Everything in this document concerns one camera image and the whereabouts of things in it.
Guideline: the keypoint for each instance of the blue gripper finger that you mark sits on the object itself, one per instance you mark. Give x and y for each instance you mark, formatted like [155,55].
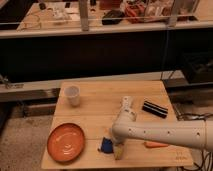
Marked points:
[106,146]

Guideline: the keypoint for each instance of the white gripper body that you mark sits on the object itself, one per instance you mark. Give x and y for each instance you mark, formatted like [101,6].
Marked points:
[117,140]

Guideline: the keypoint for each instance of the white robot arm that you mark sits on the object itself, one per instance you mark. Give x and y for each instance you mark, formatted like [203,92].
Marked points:
[192,134]

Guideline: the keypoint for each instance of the orange ceramic bowl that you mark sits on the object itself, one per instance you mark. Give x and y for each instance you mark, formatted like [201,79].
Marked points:
[66,142]

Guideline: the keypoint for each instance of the wooden table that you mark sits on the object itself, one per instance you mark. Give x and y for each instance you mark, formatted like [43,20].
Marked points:
[100,103]

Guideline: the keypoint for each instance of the orange carrot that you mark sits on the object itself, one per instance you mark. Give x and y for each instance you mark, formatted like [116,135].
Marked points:
[150,144]

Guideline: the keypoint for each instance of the black striped block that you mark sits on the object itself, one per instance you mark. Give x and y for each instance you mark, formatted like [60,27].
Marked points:
[155,109]

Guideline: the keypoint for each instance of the white plastic cup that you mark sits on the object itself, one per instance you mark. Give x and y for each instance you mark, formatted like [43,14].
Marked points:
[73,95]

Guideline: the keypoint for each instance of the black box at right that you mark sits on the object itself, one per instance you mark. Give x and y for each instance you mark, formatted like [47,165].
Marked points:
[197,67]

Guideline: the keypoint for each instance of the black bag on bench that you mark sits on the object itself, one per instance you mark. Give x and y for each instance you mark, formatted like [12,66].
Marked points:
[112,17]

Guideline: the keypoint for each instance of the grey metal post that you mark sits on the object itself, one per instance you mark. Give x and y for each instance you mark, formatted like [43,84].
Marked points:
[83,10]

